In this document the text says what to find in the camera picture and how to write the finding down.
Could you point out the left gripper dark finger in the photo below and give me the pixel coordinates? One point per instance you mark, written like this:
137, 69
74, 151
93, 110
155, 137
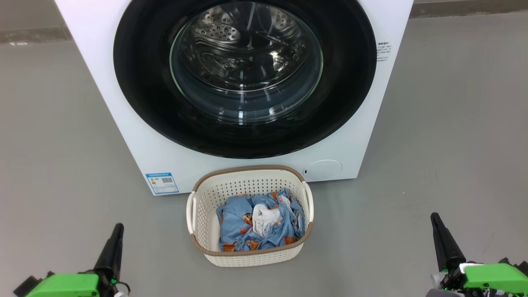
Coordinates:
109, 255

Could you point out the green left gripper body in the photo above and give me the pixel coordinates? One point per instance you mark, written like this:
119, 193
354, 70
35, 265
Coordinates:
66, 285

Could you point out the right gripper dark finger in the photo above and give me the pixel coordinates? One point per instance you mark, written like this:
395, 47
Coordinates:
447, 247

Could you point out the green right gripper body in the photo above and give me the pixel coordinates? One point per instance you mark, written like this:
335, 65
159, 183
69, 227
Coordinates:
495, 278

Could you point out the black round glass washer door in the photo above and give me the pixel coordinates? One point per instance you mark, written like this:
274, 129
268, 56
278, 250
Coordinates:
144, 82

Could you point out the white front-load washing machine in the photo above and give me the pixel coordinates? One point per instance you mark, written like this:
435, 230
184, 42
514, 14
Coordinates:
350, 132

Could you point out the stainless steel washing machine drum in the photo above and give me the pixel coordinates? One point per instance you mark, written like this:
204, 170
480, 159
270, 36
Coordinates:
247, 41

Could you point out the blue energy label sticker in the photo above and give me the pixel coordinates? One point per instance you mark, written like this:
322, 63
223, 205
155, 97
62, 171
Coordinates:
161, 183

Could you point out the round white filter cover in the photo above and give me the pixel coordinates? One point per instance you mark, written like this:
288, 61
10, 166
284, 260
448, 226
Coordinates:
324, 170

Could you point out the cream perforated basket brown rim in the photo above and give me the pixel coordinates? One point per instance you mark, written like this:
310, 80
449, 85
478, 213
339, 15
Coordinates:
247, 185

